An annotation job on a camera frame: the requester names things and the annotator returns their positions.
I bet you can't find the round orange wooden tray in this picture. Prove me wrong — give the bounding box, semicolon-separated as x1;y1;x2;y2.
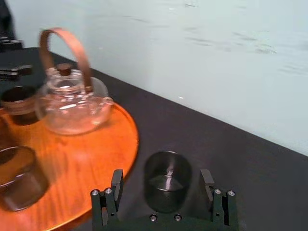
0;102;140;231

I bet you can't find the clear glass teapot wooden handle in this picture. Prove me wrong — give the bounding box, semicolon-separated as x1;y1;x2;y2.
34;27;115;135

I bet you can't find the black rack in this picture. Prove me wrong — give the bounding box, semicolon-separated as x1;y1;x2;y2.
0;36;33;81

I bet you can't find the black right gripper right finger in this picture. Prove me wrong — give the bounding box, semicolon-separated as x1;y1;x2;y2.
200;169;238;227

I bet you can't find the dark smoked glass cup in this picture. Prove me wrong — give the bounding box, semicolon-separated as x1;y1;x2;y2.
143;151;193;214

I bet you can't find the black table cloth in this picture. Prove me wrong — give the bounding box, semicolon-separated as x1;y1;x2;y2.
0;47;308;231

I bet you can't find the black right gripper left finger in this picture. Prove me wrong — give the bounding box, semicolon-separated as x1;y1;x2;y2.
90;169;124;231

